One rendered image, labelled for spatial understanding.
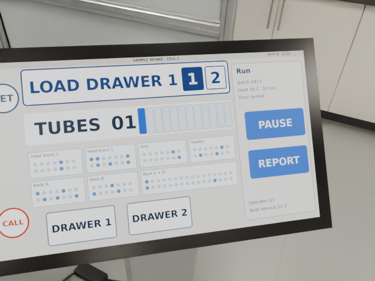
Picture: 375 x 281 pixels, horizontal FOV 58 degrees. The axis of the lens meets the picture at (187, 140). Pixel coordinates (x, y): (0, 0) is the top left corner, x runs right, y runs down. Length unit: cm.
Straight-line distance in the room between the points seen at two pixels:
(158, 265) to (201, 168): 31
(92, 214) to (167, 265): 30
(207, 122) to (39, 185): 25
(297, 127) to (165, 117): 21
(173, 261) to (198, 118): 36
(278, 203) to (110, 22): 95
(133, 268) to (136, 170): 31
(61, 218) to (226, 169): 25
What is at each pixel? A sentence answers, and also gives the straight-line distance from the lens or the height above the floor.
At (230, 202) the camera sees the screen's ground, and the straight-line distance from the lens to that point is 52.
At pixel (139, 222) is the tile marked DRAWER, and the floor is 100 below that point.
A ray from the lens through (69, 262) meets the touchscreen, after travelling 52.
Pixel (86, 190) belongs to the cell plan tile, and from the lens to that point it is 50.
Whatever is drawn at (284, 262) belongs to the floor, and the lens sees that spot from 173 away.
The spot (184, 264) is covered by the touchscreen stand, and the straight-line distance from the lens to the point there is 77.
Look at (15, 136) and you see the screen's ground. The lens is 52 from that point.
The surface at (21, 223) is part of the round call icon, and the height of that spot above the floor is 101.
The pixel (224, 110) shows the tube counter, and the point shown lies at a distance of 52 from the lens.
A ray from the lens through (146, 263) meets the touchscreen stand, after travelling 74.
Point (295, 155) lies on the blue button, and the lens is 56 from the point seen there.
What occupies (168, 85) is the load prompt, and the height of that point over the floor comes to 115.
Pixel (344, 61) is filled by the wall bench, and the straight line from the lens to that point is 248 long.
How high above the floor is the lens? 139
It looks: 38 degrees down
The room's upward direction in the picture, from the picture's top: 3 degrees clockwise
